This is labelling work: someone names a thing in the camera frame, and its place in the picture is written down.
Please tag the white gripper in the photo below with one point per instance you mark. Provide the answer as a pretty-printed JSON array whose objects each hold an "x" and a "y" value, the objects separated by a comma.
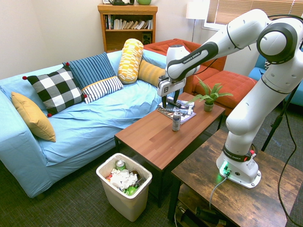
[{"x": 169, "y": 86}]

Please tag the silver drink can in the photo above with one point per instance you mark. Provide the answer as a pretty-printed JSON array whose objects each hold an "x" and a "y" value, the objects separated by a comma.
[{"x": 176, "y": 121}]

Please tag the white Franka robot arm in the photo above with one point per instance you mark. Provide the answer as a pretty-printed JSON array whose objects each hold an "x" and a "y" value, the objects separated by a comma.
[{"x": 248, "y": 99}]

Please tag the green soda can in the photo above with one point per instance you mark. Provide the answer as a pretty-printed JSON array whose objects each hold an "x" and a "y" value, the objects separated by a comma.
[{"x": 120, "y": 165}]

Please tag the bright green plastic trash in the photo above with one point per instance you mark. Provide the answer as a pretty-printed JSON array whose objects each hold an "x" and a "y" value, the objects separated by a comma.
[{"x": 131, "y": 190}]

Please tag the beige plastic trash bin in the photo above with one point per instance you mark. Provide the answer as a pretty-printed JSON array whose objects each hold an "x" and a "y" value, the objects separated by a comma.
[{"x": 127, "y": 203}]

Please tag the black remote control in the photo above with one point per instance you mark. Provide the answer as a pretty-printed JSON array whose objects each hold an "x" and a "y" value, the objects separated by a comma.
[{"x": 174, "y": 102}]

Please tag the stack of magazines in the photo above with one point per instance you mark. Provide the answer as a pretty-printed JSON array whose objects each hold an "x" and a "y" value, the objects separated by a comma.
[{"x": 187, "y": 113}]

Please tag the orange striped cushion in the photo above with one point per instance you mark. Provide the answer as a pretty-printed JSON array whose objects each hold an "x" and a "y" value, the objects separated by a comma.
[{"x": 150, "y": 72}]

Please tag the reddish wood coffee table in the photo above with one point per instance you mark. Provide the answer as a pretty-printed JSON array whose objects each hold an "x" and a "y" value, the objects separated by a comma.
[{"x": 161, "y": 137}]

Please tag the small potted fern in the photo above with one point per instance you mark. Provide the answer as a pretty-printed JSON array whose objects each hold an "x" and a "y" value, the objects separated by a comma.
[{"x": 209, "y": 95}]

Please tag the yellow patterned bolster pillow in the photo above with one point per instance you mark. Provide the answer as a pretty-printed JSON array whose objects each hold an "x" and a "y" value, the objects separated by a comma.
[{"x": 130, "y": 60}]

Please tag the orange armchair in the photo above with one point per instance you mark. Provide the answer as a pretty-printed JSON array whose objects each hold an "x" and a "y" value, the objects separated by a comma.
[{"x": 227, "y": 82}]

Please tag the small black speaker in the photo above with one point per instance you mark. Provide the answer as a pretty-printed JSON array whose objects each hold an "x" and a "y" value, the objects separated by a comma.
[{"x": 146, "y": 38}]

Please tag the wooden bookshelf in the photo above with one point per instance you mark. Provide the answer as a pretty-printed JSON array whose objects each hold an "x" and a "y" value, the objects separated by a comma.
[{"x": 123, "y": 37}]

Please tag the light blue sofa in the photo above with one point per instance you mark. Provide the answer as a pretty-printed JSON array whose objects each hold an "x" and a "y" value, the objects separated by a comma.
[{"x": 94, "y": 123}]

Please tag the blue striped cushion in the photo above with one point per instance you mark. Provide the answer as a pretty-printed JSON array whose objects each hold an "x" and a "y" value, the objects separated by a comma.
[{"x": 94, "y": 73}]

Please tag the row of books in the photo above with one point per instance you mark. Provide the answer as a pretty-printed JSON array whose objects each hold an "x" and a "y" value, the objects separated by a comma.
[{"x": 127, "y": 24}]

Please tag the crumpled white paper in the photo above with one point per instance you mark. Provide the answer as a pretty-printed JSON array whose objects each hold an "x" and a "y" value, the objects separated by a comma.
[{"x": 122, "y": 178}]

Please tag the white shade floor lamp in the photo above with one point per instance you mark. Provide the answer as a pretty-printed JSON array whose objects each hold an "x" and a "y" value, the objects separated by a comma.
[{"x": 196, "y": 9}]

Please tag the green bowl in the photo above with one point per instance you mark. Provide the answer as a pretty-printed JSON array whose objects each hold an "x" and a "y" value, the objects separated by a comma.
[{"x": 144, "y": 2}]

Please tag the black tripod stand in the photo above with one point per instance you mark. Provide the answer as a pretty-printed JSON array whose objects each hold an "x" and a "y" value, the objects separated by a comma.
[{"x": 274, "y": 127}]

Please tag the black white shelf ornament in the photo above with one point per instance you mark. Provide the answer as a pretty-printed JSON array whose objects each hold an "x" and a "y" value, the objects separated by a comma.
[{"x": 118, "y": 2}]

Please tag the wooden window blinds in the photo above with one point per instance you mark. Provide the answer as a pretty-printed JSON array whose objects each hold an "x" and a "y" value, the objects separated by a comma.
[{"x": 236, "y": 8}]

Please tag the black white checkered cushion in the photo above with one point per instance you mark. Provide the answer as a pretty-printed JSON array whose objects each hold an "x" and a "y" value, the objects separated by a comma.
[{"x": 55, "y": 89}]

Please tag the black power adapter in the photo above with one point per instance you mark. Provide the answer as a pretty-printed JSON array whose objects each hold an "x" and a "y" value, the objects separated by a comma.
[{"x": 208, "y": 214}]

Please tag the dark rustic wood table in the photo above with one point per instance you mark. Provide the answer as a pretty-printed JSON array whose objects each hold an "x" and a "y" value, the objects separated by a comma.
[{"x": 236, "y": 203}]

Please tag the teal blue couch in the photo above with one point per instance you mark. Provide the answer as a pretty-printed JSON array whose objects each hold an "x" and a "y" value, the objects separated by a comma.
[{"x": 297, "y": 97}]

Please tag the plain mustard yellow cushion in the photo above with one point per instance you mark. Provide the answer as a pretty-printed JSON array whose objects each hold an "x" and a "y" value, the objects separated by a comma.
[{"x": 33, "y": 116}]

